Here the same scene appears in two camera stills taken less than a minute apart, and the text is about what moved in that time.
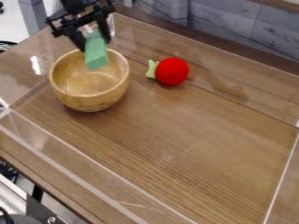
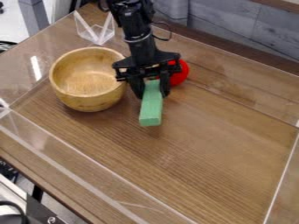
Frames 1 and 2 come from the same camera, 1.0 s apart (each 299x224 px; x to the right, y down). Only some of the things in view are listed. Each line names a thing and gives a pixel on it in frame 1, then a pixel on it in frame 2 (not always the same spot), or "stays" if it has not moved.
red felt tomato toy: (172, 71) stays
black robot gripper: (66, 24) -> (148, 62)
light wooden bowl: (89, 90) stays
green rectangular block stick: (97, 51) -> (152, 106)
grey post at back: (33, 15) stays
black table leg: (38, 192) stays
